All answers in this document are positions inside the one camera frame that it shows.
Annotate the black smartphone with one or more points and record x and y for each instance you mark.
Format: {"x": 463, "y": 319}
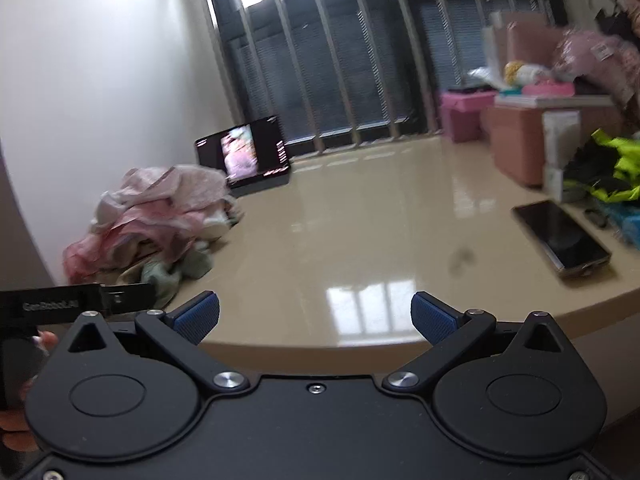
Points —
{"x": 560, "y": 235}

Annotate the crinkled white plastic wrap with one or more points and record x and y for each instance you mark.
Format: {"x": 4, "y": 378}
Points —
{"x": 482, "y": 77}

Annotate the person's left hand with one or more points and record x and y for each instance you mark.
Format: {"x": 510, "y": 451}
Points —
{"x": 15, "y": 442}

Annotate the pale pink carton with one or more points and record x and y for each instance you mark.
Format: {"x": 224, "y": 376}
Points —
{"x": 530, "y": 40}

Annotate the black flat device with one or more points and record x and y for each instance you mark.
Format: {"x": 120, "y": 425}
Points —
{"x": 467, "y": 91}

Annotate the dark window blinds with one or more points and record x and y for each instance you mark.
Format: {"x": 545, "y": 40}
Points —
{"x": 265, "y": 60}

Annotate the green garment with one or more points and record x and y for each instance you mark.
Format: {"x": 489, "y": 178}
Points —
{"x": 175, "y": 270}

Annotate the neon yellow black garment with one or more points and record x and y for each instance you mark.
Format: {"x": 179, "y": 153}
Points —
{"x": 610, "y": 165}

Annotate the pink plastic bag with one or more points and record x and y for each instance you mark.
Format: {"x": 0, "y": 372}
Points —
{"x": 585, "y": 55}

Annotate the blue cloth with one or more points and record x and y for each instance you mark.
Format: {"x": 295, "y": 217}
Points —
{"x": 625, "y": 220}

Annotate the pink round container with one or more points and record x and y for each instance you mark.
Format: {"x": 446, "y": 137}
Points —
{"x": 547, "y": 89}

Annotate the white box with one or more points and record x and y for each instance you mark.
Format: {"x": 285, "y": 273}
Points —
{"x": 560, "y": 150}

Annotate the metal window railing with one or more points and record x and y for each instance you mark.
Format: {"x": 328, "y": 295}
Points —
{"x": 222, "y": 70}

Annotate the black tablet with stand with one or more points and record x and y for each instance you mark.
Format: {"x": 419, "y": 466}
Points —
{"x": 245, "y": 152}

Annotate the cream garment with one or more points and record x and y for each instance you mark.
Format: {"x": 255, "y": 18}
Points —
{"x": 217, "y": 227}

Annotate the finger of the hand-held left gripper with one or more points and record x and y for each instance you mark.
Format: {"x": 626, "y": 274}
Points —
{"x": 127, "y": 297}

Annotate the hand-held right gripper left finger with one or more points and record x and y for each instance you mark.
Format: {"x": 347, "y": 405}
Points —
{"x": 197, "y": 317}

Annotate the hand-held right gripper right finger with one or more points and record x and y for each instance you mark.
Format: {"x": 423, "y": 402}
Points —
{"x": 432, "y": 317}

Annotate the beige floral garment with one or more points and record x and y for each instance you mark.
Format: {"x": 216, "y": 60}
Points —
{"x": 127, "y": 272}

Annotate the pink sheer garment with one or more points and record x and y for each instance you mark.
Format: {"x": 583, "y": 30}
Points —
{"x": 130, "y": 230}

